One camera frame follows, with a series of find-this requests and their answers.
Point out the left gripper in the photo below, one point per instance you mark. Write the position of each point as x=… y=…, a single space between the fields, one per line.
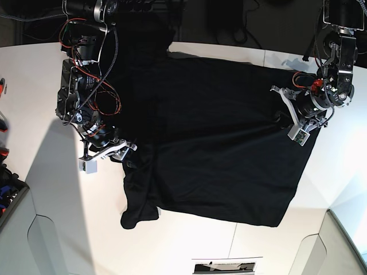
x=308 y=110

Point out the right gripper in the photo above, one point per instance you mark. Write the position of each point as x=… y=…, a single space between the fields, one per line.
x=104 y=143

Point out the black t-shirt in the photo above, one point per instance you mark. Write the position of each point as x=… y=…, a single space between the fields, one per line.
x=206 y=140

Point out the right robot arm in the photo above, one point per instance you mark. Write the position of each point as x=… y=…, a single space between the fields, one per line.
x=86 y=100

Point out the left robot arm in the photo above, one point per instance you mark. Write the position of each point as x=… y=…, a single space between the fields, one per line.
x=335 y=52

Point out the bin of colourful clothes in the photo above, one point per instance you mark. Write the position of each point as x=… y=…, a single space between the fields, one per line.
x=12 y=190

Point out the white label card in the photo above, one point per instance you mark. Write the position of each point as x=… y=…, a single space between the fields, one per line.
x=227 y=266

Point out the red and black tool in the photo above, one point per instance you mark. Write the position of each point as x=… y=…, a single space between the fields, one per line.
x=3 y=86

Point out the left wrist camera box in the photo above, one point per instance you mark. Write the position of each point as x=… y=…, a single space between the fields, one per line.
x=299 y=134

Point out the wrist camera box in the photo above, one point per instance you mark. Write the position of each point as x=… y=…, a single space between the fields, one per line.
x=299 y=134
x=87 y=166

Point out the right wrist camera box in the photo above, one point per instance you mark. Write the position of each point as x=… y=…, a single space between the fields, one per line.
x=87 y=166

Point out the grey base plate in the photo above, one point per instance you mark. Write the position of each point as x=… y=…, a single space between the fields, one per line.
x=330 y=251
x=29 y=242

